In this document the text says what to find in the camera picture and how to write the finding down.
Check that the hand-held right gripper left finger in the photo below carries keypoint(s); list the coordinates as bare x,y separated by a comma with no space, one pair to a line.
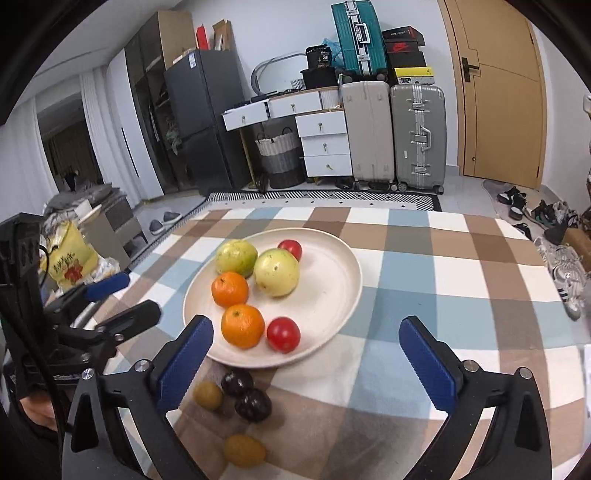
184,364

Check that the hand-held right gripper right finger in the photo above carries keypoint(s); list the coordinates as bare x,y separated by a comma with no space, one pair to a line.
427,364

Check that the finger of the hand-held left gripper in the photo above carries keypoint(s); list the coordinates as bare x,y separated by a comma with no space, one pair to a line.
134,316
108,285

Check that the small brown fruit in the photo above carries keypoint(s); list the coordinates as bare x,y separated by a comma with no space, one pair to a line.
208,394
244,450

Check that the dark purple plum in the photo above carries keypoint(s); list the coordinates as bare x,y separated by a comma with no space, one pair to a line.
237,382
253,405

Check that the orange mandarin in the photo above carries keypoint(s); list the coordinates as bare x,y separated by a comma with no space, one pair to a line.
230,289
243,325

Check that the red tomato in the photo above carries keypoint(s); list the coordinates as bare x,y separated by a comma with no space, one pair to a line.
291,249
283,334

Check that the greenish round guava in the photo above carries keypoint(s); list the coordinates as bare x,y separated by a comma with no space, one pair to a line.
236,257

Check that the cream round plate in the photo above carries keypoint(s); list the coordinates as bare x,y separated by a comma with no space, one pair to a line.
323,286

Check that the yellow round guava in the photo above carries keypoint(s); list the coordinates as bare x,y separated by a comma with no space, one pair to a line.
277,272

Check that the person's left hand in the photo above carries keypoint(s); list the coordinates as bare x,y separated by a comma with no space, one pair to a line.
39,408

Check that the yellow printed bag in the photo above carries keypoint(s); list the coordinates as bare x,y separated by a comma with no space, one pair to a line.
69,263

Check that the grey storage box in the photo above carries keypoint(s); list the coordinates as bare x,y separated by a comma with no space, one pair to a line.
122,221

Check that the grey slipper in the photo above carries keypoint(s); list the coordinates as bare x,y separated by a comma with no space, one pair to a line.
171,217
156,226

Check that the checked tablecloth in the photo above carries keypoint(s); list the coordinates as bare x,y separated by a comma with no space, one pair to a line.
415,286

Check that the white curtain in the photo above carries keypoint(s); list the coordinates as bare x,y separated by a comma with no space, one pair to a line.
106,138

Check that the scattered shoes pile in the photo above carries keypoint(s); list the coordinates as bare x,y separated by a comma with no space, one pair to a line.
558,258

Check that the black sandal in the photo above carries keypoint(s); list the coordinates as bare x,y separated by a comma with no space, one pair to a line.
508,194
517,207

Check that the grey doormat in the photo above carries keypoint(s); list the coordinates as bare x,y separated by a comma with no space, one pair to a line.
491,189

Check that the dark grey fridge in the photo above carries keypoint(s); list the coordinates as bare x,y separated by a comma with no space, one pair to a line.
203,120

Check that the dark glass wardrobe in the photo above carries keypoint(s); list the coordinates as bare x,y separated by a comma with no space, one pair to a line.
147,92

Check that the woven laundry basket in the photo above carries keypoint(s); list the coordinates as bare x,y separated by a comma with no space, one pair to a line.
279,157

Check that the silver suitcase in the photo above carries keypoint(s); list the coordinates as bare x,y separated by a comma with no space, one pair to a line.
418,138

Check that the beige suitcase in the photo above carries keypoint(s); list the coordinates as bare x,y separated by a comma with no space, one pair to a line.
369,134

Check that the white desk with drawers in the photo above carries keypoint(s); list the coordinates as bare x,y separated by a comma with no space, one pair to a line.
323,143

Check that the oval mirror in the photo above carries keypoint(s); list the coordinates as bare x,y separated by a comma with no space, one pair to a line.
258,69

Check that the cardboard box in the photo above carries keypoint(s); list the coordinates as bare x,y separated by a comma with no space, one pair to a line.
221,36

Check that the wooden door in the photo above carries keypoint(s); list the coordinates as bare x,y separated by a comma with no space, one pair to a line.
503,92

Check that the yellow and white box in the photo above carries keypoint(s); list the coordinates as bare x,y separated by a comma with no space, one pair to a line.
413,76

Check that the black storage box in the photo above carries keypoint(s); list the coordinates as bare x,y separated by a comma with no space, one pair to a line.
318,78

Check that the plain black shoe box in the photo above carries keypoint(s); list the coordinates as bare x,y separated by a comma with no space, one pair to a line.
406,60

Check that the red and black shoe box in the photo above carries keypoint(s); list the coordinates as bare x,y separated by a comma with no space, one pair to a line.
404,47

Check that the blue plastic bag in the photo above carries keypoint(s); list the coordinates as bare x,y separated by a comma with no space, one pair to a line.
334,50

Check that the teal suitcase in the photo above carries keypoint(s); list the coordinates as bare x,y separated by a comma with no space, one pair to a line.
358,39

